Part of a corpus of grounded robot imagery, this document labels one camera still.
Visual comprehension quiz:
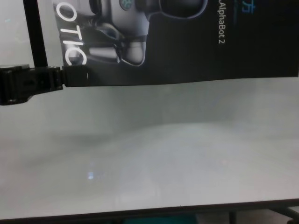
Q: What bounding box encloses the black robot print poster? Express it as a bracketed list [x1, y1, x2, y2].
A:
[52, 0, 299, 88]

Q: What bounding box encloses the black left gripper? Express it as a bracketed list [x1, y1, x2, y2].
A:
[0, 63, 89, 106]

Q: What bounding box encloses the black table crossbar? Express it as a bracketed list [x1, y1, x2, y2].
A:
[272, 206, 299, 221]

